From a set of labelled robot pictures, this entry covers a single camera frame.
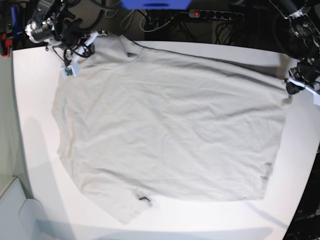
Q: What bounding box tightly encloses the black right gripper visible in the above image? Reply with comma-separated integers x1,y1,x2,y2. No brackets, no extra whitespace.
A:
58,18,97,59

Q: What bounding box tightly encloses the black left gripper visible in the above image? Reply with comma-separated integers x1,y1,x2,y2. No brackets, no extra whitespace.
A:
286,61,320,95

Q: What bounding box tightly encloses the beige t-shirt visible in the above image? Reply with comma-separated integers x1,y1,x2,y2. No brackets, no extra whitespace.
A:
52,36,291,224

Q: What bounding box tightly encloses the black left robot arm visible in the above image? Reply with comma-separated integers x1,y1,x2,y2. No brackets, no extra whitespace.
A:
270,0,320,97

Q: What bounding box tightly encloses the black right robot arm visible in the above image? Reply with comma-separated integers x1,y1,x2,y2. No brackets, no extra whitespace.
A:
25,0,106,64

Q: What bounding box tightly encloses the red black clamp tool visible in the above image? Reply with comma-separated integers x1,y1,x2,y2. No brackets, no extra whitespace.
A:
0,32,13,58

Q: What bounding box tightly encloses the black power strip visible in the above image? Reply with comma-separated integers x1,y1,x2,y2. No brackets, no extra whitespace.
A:
188,9,245,21

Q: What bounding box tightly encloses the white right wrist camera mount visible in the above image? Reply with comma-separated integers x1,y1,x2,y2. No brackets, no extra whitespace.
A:
46,30,108,79

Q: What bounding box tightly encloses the blue base camera housing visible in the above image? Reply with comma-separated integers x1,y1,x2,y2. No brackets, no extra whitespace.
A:
121,0,191,10

